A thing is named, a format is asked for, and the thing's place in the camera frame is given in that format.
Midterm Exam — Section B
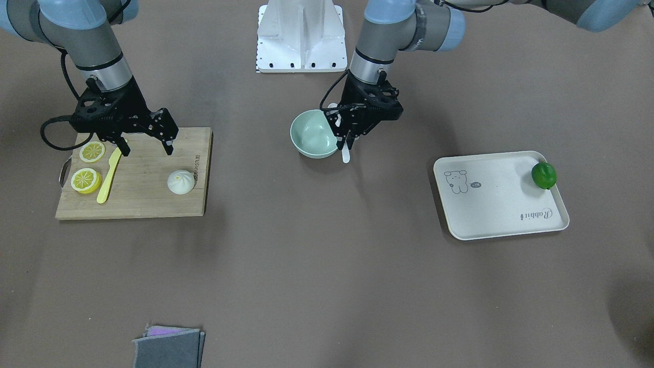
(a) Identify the yellow plastic knife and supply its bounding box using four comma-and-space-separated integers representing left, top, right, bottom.
96, 147, 122, 203

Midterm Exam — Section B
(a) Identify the green lime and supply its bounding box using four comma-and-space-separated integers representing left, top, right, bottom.
531, 162, 557, 190

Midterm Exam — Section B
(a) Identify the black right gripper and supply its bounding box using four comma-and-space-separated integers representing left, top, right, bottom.
69, 77, 178, 157

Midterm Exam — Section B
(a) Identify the white camera mast base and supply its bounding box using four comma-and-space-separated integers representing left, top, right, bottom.
255, 1, 348, 73

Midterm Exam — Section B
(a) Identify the wooden cutting board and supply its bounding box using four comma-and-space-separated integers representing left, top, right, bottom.
55, 127, 213, 220

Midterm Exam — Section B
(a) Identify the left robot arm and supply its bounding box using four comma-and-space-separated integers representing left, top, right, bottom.
319, 1, 652, 154

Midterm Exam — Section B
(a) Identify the lemon slice near knife tip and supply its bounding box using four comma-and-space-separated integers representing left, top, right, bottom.
79, 141, 106, 163

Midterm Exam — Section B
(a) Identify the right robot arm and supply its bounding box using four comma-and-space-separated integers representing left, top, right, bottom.
2, 1, 178, 156

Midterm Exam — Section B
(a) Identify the white ceramic spoon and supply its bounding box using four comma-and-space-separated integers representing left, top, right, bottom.
332, 112, 351, 164

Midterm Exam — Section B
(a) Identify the white steamed bun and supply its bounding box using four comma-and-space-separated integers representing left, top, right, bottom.
167, 170, 196, 195

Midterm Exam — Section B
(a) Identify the lemon slice near knife handle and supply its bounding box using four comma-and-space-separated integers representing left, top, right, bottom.
70, 168, 103, 195

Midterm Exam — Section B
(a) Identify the mint green bowl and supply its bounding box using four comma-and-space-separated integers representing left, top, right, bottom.
290, 109, 337, 159

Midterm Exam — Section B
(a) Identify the white rabbit tray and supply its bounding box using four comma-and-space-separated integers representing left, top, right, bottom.
433, 151, 570, 241

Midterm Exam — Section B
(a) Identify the folded grey cloth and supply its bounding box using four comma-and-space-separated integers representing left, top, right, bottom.
132, 325, 205, 367

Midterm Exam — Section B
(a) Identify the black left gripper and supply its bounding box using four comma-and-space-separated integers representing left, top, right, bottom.
327, 72, 404, 150

